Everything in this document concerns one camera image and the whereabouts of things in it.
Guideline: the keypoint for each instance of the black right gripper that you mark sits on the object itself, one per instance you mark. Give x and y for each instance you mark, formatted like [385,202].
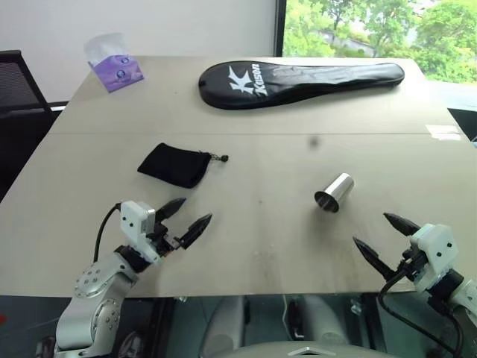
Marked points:
[411,266]

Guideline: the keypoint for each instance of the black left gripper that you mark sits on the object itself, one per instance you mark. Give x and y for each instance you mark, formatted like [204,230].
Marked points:
[165,240]

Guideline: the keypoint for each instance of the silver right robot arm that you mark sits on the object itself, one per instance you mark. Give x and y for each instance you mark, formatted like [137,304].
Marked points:
[462,302]

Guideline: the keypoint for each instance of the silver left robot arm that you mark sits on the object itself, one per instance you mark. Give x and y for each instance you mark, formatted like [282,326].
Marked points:
[95,294]

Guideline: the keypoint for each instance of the black racket cover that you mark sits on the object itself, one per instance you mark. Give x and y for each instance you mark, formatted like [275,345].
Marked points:
[298,84]

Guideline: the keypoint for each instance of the stainless steel cup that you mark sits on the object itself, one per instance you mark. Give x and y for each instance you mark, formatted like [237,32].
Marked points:
[337,192]

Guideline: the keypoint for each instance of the silver robot torso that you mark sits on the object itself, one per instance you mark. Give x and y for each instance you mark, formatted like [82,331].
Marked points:
[305,352]

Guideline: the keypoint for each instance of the purple tissue pack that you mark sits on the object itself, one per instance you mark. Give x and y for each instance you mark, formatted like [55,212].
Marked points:
[119,72]

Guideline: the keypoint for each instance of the black mesh office chair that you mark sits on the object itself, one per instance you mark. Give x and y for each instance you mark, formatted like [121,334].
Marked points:
[18,112]

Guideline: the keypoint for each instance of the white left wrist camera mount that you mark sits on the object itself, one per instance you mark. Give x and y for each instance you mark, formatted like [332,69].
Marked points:
[136,223]

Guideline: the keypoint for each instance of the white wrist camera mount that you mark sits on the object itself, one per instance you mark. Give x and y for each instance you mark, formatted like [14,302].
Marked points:
[436,250]
[136,223]

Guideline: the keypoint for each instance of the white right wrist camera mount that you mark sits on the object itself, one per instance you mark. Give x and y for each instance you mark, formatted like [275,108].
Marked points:
[436,250]

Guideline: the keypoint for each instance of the dark window frame post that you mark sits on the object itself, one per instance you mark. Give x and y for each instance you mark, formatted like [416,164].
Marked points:
[280,28]

